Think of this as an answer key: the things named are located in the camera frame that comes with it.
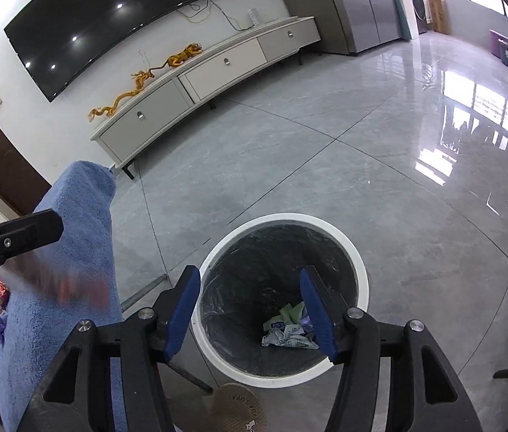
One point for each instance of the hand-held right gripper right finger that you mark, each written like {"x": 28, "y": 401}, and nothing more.
{"x": 319, "y": 315}

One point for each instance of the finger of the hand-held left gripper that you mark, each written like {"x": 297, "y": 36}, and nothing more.
{"x": 20, "y": 236}

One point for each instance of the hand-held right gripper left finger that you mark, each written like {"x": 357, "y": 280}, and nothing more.
{"x": 182, "y": 310}

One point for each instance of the small purple wrapper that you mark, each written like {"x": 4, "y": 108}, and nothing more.
{"x": 306, "y": 321}

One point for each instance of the green plastic wrapper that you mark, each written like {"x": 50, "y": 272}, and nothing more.
{"x": 290, "y": 314}

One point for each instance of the white wrapper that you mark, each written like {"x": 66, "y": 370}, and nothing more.
{"x": 287, "y": 337}

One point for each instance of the white round trash can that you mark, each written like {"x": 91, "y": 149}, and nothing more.
{"x": 245, "y": 369}

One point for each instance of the silver metal table bar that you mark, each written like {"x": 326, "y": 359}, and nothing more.
{"x": 143, "y": 293}

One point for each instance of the blue fluffy blanket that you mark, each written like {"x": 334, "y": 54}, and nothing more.
{"x": 78, "y": 216}

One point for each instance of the dark table leg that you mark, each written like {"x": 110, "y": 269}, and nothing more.
{"x": 191, "y": 377}

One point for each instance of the beige slipper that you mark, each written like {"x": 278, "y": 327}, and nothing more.
{"x": 238, "y": 409}

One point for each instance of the golden dragon figurine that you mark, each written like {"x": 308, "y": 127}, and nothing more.
{"x": 128, "y": 92}

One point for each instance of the white television cabinet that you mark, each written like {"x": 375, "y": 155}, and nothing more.
{"x": 155, "y": 117}

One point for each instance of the golden tiger figurine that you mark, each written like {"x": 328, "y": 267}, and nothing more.
{"x": 182, "y": 56}

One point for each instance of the white power strip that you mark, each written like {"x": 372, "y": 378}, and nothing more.
{"x": 253, "y": 16}

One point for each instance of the grey double-door refrigerator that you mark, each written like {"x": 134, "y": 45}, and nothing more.
{"x": 362, "y": 9}

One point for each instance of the brown cardboard box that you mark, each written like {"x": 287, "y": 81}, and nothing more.
{"x": 439, "y": 13}

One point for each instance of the grey washing machine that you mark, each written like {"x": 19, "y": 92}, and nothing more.
{"x": 418, "y": 2}

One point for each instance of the black wall television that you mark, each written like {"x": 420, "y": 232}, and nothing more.
{"x": 119, "y": 22}

